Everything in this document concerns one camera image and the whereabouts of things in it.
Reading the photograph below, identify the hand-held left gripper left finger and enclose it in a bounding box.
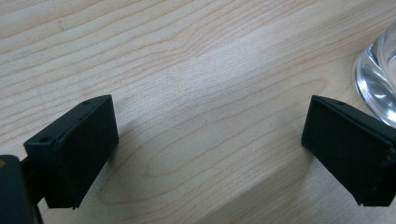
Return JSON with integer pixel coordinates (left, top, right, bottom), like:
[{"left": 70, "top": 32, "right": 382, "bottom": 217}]
[{"left": 23, "top": 94, "right": 120, "bottom": 210}]

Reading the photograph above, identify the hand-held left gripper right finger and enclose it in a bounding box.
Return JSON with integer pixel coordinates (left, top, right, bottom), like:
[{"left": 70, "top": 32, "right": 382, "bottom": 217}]
[{"left": 301, "top": 94, "right": 396, "bottom": 207}]

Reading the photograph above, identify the clear drinking glass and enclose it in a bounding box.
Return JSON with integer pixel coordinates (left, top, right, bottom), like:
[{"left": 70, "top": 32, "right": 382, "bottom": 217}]
[{"left": 353, "top": 21, "right": 396, "bottom": 129}]

